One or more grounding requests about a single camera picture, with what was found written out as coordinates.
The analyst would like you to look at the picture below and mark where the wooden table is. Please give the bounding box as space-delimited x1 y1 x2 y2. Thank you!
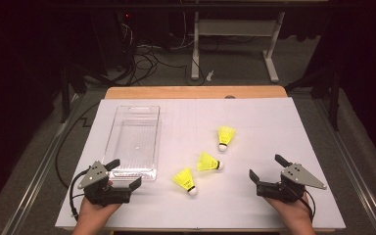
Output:
62 85 338 234

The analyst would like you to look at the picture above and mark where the white foam board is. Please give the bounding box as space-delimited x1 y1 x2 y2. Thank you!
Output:
54 97 347 231

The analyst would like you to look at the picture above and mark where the long black cable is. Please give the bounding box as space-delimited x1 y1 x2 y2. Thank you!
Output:
54 102 101 190

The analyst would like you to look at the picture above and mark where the clear plastic box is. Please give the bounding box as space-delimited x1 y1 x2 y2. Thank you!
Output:
101 105 162 182

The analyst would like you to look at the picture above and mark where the white metal desk frame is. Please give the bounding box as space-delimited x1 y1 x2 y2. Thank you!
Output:
190 0 287 83

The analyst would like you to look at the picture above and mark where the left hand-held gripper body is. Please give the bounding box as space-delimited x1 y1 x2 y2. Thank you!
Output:
77 160 134 207

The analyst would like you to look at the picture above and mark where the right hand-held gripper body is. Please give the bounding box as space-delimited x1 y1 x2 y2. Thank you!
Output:
256 163 328 204

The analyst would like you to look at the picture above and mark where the thin white cable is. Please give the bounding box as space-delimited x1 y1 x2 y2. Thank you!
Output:
180 11 190 50

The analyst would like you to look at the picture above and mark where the black metal stand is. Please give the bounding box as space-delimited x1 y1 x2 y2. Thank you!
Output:
60 62 89 124
285 58 344 132

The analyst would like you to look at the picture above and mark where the yellow shuttlecock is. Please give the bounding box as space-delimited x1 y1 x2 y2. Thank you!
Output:
216 125 237 153
196 151 225 172
171 166 199 197

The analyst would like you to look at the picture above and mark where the tangle of black cables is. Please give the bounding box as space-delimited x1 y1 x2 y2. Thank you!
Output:
111 42 207 87

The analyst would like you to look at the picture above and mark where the left hand-held gripper cable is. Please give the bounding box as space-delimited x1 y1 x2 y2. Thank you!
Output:
69 168 91 221

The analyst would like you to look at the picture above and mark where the person's left hand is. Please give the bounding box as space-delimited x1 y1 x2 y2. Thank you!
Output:
77 196 122 227

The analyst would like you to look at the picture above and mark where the grey metal rail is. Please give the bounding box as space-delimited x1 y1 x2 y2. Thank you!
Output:
312 97 376 235
0 92 86 235

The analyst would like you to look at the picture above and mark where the right hand-held gripper cable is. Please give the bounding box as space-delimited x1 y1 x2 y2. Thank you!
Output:
292 187 316 223

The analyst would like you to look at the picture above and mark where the black computer tower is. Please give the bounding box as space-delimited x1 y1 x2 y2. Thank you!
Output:
91 9 138 74

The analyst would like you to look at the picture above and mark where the hand-held gripper cable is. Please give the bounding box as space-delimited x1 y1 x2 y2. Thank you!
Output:
292 187 316 223
69 168 91 221

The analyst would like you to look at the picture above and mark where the person's right hand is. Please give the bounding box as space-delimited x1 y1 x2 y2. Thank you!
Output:
263 195 312 228

